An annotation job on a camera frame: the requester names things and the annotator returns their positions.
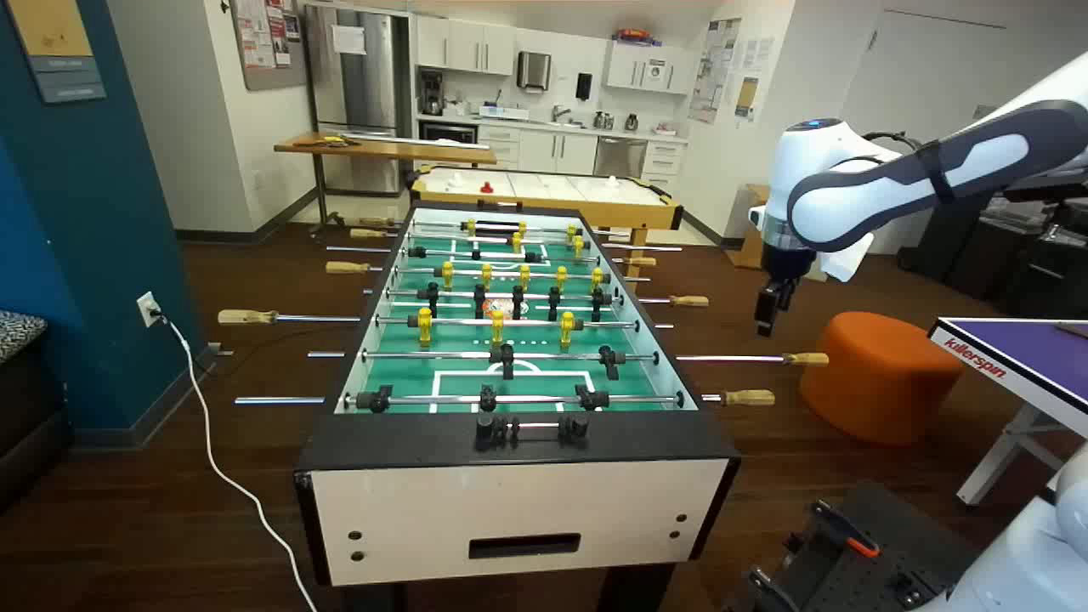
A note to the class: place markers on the black trash can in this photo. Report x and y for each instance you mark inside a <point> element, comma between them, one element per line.
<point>962,239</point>

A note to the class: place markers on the air hockey table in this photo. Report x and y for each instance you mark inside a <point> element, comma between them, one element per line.
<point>531,189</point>

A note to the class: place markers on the black soap dispenser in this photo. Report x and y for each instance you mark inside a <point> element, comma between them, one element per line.
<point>584,85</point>

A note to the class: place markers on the wooden bin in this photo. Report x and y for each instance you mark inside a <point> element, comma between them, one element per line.
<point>741,225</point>

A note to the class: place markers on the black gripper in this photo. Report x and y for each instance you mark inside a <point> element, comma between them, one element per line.
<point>783,290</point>

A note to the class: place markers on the rod with five black players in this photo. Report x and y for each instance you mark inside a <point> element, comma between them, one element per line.
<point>687,300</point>

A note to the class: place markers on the black coffee maker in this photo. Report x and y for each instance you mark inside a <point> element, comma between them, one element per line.
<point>429,94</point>

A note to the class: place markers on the stainless steel refrigerator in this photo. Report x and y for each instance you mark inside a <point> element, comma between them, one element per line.
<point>357,79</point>

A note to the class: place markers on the white kitchen counter cabinets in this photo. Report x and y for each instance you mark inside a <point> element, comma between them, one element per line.
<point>546,149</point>

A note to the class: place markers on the white door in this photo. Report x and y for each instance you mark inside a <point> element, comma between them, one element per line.
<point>929,68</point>

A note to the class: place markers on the paper towel dispenser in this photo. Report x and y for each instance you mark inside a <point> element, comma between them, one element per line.
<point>534,68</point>

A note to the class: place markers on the tall paper wall poster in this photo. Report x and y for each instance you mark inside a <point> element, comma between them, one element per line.
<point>715,68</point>

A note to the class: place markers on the white bin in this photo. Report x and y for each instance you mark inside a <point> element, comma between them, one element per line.
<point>841,267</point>

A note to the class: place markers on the rod with two black players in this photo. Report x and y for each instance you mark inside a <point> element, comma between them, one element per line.
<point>806,359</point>

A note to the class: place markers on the black equipment case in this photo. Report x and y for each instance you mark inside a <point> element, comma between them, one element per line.
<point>861,566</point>

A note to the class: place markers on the white upper kitchen cabinet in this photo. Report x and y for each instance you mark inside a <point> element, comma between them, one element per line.
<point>646,68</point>
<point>465,45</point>

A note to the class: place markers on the rod with five yellow players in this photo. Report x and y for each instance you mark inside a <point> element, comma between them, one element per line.
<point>344,267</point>

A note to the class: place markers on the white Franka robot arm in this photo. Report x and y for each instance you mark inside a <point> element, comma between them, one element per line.
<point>884,189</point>

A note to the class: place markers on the dark leather couch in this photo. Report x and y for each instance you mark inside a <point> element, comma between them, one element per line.
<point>23,419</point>

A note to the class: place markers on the blue ping pong table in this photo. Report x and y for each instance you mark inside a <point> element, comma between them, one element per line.
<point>1038,359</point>

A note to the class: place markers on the yellow grey wall poster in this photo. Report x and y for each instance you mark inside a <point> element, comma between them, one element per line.
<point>54,45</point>

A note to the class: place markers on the black office furniture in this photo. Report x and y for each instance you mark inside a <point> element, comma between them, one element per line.
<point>1043,282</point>

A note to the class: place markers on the foosball table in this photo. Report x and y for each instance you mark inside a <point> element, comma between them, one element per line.
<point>510,510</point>

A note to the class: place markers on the white wall outlet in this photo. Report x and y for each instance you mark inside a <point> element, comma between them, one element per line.
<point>148,306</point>

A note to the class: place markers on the grey patterned cushion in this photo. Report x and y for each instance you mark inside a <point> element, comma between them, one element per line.
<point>18,333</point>

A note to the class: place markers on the bulletin board with papers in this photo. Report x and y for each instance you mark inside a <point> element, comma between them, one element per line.
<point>269,45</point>

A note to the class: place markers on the rod with three black players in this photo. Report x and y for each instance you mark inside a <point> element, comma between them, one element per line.
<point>749,400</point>
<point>641,258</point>

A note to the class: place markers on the orange ottoman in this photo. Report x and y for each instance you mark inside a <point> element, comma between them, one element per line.
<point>879,377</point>

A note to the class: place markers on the wooden high table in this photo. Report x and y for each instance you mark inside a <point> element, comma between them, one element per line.
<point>384,148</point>

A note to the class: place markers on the rod with two yellow players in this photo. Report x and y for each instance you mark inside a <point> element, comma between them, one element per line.
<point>369,231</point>

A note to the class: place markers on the orange items on cabinet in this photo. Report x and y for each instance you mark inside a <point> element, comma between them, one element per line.
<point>636,34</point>

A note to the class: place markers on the black scoring bead rail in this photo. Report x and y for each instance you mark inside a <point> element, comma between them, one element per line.
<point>492,431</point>

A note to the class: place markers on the small yellow wall poster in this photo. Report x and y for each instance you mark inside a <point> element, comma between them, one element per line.
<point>746,100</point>

